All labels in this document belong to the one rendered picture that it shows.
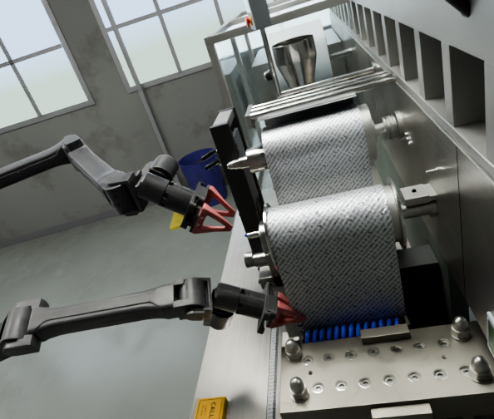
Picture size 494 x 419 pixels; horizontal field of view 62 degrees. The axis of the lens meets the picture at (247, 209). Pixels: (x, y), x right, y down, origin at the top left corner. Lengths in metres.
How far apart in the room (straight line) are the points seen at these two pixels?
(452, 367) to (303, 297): 0.30
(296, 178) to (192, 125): 3.29
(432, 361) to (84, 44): 3.94
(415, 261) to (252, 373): 0.48
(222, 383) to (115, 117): 3.56
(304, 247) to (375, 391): 0.29
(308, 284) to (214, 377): 0.40
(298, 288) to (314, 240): 0.13
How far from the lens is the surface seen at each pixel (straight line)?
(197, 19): 4.07
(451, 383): 0.87
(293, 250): 0.84
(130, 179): 0.88
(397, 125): 1.06
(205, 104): 4.20
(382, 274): 0.89
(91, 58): 4.32
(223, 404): 1.05
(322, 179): 1.03
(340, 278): 0.88
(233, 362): 1.16
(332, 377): 0.89
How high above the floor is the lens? 1.72
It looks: 27 degrees down
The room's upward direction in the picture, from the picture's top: 19 degrees counter-clockwise
